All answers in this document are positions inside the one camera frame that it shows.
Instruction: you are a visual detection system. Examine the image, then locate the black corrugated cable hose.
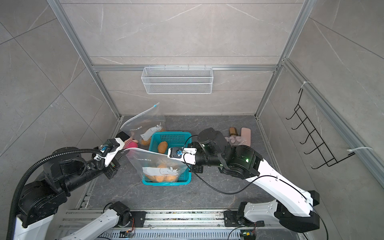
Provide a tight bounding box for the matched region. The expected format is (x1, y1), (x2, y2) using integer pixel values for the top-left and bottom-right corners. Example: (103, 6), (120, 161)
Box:
(5, 148), (104, 240)

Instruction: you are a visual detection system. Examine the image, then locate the pink rectangular box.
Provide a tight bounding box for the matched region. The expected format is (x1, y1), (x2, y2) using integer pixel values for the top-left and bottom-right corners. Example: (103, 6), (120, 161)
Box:
(241, 128), (251, 147)

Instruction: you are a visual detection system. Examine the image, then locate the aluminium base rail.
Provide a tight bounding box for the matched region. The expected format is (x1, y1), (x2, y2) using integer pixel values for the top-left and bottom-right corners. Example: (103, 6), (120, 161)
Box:
(61, 208), (310, 240)

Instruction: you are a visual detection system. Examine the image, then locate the pink dotted clear bag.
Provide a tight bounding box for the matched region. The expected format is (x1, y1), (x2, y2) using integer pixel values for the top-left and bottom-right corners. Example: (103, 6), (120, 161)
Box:
(225, 136), (245, 146)

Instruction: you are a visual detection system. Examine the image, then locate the wrinkled potato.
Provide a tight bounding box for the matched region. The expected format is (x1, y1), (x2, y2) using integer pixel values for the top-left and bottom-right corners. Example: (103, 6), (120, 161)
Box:
(158, 141), (168, 154)

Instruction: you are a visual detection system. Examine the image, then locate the teal plastic basket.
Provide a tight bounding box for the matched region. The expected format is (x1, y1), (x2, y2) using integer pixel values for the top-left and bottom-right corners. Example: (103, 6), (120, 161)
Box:
(142, 132), (192, 187)

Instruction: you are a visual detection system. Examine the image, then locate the brown cylindrical bottle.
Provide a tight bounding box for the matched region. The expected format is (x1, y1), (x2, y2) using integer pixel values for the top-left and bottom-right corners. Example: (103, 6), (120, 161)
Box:
(229, 127), (239, 137)

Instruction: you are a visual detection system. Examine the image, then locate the clear zipper bag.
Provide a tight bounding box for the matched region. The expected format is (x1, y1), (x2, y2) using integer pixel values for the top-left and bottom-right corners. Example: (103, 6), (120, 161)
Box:
(120, 103), (166, 146)
(125, 148), (192, 186)

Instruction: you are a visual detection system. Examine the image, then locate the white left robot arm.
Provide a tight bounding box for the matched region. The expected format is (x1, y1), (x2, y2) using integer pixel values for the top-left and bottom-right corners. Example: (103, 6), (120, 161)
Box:
(6, 145), (129, 240)

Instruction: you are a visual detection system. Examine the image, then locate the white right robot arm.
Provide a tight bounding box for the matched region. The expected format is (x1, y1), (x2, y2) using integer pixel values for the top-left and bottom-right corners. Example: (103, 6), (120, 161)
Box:
(182, 128), (325, 234)

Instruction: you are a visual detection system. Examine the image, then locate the white wire mesh shelf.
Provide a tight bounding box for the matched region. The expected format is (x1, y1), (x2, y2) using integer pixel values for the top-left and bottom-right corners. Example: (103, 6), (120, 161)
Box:
(141, 67), (214, 95)

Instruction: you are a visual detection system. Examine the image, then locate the plush doll pink black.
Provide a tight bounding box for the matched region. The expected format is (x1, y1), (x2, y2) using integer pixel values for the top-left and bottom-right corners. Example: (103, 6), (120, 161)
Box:
(116, 132), (139, 150)

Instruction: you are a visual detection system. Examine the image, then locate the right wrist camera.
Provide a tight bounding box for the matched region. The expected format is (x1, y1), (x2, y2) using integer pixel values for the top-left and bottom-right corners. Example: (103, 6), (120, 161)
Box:
(167, 147), (197, 165)

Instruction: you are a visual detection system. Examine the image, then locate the black wire hook rack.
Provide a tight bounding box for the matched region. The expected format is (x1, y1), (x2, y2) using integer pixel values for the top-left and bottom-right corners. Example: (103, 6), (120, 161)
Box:
(285, 89), (355, 170)

